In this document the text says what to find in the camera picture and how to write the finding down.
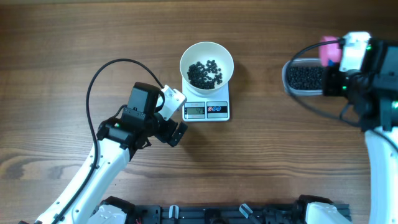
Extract pink scoop blue handle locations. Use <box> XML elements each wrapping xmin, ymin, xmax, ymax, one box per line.
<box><xmin>318</xmin><ymin>43</ymin><xmax>342</xmax><ymax>67</ymax></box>

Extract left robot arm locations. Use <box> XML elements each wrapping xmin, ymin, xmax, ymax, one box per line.
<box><xmin>36</xmin><ymin>83</ymin><xmax>187</xmax><ymax>223</ymax></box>

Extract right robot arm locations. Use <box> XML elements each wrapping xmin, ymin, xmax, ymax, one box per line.
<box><xmin>293</xmin><ymin>35</ymin><xmax>397</xmax><ymax>223</ymax></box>

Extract white digital kitchen scale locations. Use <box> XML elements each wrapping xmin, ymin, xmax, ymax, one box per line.
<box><xmin>182</xmin><ymin>80</ymin><xmax>230</xmax><ymax>122</ymax></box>

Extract black beans in bowl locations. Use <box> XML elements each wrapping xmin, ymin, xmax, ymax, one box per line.
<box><xmin>187</xmin><ymin>60</ymin><xmax>223</xmax><ymax>90</ymax></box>

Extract white bowl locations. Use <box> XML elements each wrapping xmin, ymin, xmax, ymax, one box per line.
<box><xmin>180</xmin><ymin>42</ymin><xmax>234</xmax><ymax>93</ymax></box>

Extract clear plastic bean container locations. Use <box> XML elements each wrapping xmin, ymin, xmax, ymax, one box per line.
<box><xmin>282</xmin><ymin>58</ymin><xmax>324</xmax><ymax>96</ymax></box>

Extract black beans in container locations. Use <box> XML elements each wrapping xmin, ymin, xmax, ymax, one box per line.
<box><xmin>287</xmin><ymin>66</ymin><xmax>324</xmax><ymax>90</ymax></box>

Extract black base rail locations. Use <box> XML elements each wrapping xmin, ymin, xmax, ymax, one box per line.
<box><xmin>99</xmin><ymin>203</ymin><xmax>352</xmax><ymax>224</ymax></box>

